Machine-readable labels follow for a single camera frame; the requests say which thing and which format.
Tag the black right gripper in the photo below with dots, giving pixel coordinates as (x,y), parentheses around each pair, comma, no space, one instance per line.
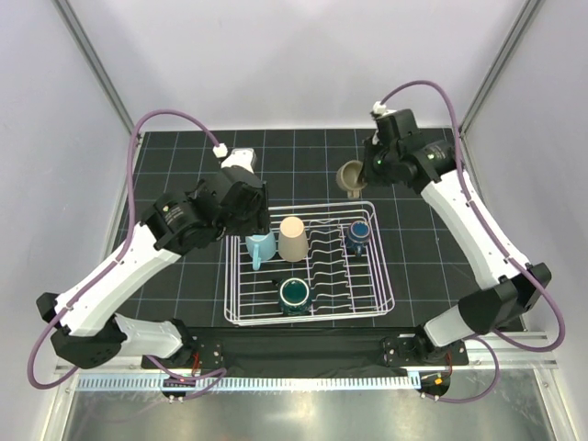
(369,176)

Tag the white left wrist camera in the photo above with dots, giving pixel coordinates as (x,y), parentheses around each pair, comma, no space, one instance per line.
(242,157)

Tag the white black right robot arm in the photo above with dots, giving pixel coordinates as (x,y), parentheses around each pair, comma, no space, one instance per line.
(508,283)

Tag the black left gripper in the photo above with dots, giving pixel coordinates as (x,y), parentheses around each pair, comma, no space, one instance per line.
(260,220)

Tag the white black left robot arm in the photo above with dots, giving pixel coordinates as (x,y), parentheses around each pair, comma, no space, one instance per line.
(89,330)

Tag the black grid mat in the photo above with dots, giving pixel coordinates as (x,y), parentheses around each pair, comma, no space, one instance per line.
(428,272)

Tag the dark green mug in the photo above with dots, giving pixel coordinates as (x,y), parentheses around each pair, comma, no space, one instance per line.
(294,296)

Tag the small speckled blue cup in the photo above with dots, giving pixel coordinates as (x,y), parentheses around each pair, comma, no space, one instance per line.
(357,237)

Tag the beige paper cup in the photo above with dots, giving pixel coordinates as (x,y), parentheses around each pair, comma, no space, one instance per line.
(293,245)

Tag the aluminium frame post right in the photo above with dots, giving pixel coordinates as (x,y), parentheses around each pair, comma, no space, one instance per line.
(514,36)

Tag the perforated metal cable duct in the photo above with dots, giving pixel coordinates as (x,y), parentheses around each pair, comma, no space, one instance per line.
(163,383)

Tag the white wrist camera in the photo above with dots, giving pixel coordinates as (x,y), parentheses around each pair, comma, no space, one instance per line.
(377,112)
(242,157)

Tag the white wire dish rack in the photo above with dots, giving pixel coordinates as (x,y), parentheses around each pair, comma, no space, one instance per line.
(344,286)

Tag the small beige mug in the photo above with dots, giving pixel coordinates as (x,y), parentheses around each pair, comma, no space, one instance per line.
(348,179)

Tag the aluminium frame post left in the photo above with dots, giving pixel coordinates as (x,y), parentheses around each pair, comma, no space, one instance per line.
(92,59)

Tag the blue mug cream inside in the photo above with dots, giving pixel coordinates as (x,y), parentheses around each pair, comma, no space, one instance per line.
(261,248)

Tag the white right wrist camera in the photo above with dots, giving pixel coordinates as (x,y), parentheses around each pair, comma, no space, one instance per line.
(377,112)

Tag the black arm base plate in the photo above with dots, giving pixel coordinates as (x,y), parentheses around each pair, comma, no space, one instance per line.
(284,347)

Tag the aluminium frame post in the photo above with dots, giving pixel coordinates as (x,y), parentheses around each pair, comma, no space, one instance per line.
(92,59)
(514,36)

